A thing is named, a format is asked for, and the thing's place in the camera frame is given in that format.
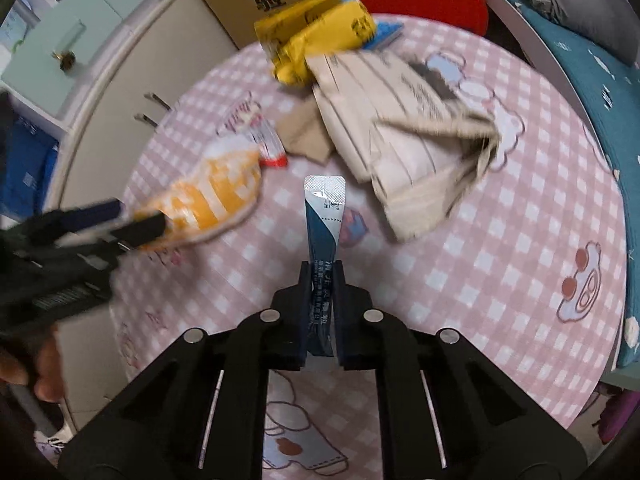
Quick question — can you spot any orange white snack bag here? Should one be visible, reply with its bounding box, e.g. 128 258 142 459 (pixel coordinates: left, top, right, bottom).
134 110 288 252

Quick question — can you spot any blue silver sachet wrapper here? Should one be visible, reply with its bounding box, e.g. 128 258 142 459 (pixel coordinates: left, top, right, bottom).
304 176 346 356

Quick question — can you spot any left hand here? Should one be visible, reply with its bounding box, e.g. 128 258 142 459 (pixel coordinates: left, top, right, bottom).
1 324 66 403

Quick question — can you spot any blue shopping bag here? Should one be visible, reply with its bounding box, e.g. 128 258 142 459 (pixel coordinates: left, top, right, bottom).
1 116 58 221

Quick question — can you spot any white cabinet with drawers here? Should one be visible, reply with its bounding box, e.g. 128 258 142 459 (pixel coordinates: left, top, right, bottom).
0 0 239 430

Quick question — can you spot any beige paper mailer bag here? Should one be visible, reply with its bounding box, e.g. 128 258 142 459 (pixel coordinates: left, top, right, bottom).
276 51 500 240

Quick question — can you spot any pink checkered tablecloth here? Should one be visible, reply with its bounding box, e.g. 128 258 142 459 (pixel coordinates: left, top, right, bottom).
108 13 629 478

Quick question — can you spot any yellow plastic bag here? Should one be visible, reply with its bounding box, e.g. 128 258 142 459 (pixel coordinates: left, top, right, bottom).
254 0 378 87

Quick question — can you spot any teal bed mattress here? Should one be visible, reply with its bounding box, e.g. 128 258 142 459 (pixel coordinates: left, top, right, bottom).
486 0 639 382

